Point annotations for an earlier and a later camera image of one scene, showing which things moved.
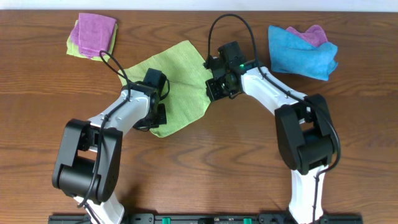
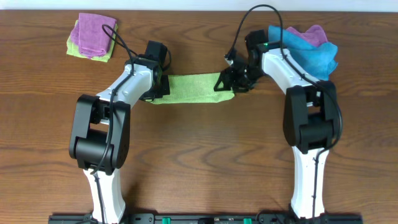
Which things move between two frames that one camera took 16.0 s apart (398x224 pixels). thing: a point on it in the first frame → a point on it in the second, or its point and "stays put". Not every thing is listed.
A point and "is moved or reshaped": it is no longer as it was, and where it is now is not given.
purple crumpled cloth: x=315 y=34 stays put
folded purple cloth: x=94 y=33 stays put
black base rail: x=209 y=219 stays put
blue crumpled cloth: x=291 y=53 stays put
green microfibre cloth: x=188 y=96 is moved or reshaped
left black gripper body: x=154 y=120 → x=163 y=89
